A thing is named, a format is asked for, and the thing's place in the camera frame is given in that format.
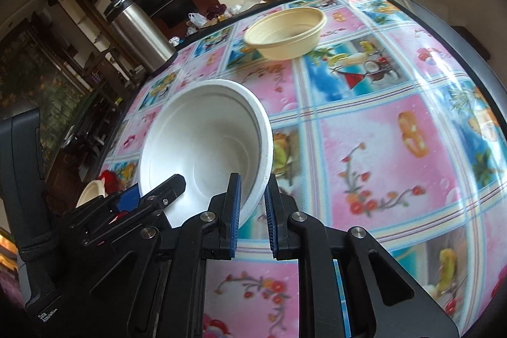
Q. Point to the white plastic bag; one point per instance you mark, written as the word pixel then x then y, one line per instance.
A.
pixel 198 20

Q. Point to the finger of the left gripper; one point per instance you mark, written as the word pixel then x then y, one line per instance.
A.
pixel 129 199
pixel 162 196

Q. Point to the flower landscape painting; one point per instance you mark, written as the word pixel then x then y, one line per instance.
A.
pixel 29 79

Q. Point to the colourful fruit pattern tablecloth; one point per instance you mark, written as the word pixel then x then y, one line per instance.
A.
pixel 380 126

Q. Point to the small cream ribbed bowl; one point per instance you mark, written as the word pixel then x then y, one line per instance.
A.
pixel 286 34

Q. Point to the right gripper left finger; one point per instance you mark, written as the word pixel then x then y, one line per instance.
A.
pixel 169 299

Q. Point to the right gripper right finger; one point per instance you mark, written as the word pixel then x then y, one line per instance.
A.
pixel 349 284

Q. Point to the white foam bowl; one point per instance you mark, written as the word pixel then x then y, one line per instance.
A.
pixel 92 190
pixel 205 133

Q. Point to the red glass plate with sticker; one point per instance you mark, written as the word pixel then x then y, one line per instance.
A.
pixel 111 182

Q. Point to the stainless steel thermos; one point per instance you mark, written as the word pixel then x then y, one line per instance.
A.
pixel 140 35

